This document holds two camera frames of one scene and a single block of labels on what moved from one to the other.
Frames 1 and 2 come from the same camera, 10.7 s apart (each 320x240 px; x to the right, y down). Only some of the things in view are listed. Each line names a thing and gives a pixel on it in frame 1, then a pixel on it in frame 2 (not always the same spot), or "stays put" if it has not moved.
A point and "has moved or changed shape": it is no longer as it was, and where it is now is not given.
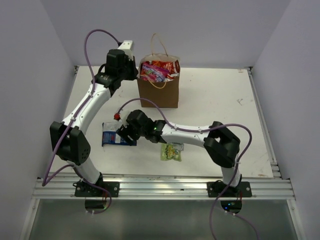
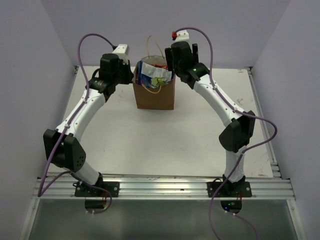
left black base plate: [84, 189] stays put
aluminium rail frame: [279, 187] stays put
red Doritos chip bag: [173, 67] has moved or changed shape
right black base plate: [214, 189] stays put
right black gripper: [124, 133] → [171, 64]
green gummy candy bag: [170, 151] → [156, 82]
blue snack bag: [110, 136] → [146, 72]
